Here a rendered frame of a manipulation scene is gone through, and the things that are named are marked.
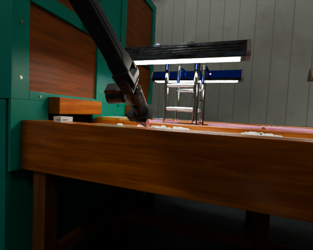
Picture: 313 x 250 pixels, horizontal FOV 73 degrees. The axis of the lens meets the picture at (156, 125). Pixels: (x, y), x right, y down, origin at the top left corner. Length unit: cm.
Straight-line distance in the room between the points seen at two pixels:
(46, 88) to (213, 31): 264
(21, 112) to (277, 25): 279
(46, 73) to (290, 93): 252
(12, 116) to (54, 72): 27
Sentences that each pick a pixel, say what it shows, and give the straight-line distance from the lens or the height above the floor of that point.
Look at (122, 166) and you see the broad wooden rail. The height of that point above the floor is 65.
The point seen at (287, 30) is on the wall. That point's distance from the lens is 305.
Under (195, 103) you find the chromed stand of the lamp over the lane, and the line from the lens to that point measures 107.
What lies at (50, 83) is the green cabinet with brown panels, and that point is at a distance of 104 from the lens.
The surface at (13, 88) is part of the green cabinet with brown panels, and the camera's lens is 91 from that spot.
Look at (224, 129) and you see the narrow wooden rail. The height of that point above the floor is 75.
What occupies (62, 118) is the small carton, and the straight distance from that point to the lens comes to 84.
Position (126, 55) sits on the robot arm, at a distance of 66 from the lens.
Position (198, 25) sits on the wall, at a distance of 343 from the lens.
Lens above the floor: 82
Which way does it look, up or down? 3 degrees down
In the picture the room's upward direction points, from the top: 3 degrees clockwise
